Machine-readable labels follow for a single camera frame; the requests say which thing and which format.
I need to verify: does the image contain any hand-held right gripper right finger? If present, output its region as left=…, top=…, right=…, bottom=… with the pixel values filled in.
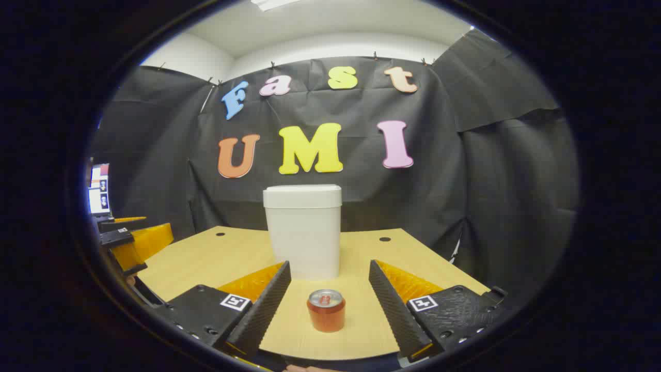
left=369, top=260, right=509, bottom=362

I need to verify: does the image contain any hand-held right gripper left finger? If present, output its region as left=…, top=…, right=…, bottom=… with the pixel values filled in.
left=154, top=261, right=291, bottom=361

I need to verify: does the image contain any red pop can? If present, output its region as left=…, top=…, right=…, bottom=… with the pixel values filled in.
left=307, top=289, right=346, bottom=333

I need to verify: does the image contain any white desktop garbage bin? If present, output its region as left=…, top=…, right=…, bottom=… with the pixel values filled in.
left=263, top=184, right=342, bottom=280

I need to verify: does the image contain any computer monitor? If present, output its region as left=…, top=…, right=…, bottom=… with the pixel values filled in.
left=87, top=163, right=111, bottom=215

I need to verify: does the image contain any black backdrop cloth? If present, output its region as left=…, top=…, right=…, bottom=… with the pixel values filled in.
left=90, top=28, right=580, bottom=311

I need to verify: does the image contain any ceiling light panel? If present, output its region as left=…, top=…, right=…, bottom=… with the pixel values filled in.
left=251, top=0, right=301, bottom=12

